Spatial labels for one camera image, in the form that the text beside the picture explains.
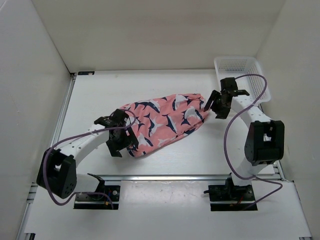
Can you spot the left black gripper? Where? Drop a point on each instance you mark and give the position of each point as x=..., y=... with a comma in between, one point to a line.
x=129, y=140

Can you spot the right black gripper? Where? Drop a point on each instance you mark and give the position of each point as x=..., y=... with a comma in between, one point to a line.
x=221, y=114

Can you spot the pink shark print shorts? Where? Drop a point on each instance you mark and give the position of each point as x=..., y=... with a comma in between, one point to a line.
x=159, y=122

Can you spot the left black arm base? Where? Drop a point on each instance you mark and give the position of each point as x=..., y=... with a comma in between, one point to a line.
x=106, y=196

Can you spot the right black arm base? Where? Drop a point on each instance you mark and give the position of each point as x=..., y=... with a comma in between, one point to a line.
x=228, y=197

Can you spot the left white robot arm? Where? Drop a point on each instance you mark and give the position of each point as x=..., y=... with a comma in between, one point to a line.
x=58, y=169

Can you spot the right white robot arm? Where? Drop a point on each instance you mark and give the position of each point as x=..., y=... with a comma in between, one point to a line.
x=264, y=143

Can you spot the white plastic basket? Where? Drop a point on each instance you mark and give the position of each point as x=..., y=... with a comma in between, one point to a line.
x=247, y=72

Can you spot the black corner bracket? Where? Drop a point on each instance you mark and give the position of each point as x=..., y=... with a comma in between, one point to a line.
x=86, y=73

